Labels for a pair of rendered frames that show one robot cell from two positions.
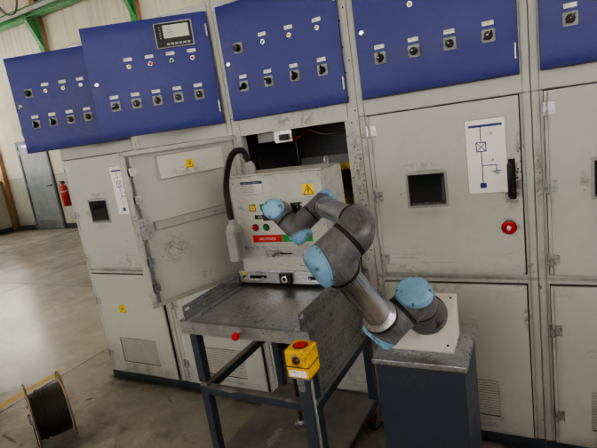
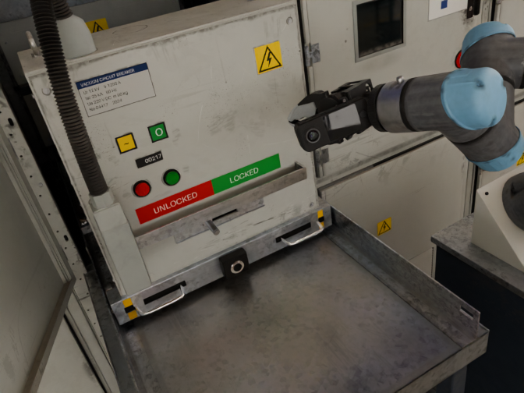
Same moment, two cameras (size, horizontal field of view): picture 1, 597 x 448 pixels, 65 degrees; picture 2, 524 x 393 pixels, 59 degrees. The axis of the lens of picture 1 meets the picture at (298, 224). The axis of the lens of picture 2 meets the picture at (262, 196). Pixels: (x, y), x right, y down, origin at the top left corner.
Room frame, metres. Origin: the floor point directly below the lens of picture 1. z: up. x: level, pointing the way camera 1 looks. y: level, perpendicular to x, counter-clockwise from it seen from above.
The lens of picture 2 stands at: (1.53, 0.67, 1.56)
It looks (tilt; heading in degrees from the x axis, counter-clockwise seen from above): 32 degrees down; 308
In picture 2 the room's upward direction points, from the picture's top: 10 degrees counter-clockwise
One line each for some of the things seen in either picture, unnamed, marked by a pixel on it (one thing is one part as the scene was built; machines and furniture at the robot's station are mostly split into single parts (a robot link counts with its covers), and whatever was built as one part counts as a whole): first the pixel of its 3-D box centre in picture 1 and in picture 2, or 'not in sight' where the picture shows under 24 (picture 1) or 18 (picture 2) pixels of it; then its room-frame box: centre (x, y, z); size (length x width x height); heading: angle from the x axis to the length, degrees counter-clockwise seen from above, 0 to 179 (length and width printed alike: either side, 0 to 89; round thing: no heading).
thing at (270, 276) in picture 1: (289, 276); (228, 255); (2.13, 0.08, 0.90); 0.54 x 0.05 x 0.06; 61
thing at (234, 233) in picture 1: (235, 242); (120, 243); (2.16, 0.30, 1.09); 0.08 x 0.05 x 0.17; 151
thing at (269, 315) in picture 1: (281, 299); (255, 306); (2.04, 0.13, 0.82); 0.68 x 0.62 x 0.06; 151
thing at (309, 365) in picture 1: (302, 359); not in sight; (1.39, 0.05, 0.85); 0.08 x 0.08 x 0.10; 61
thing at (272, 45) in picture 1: (277, 52); not in sight; (2.31, -0.02, 1.92); 0.63 x 0.06 x 0.55; 61
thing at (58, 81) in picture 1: (65, 99); not in sight; (2.86, 1.23, 1.92); 0.63 x 0.06 x 0.55; 85
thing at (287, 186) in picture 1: (279, 225); (206, 160); (2.12, 0.09, 1.15); 0.48 x 0.01 x 0.48; 61
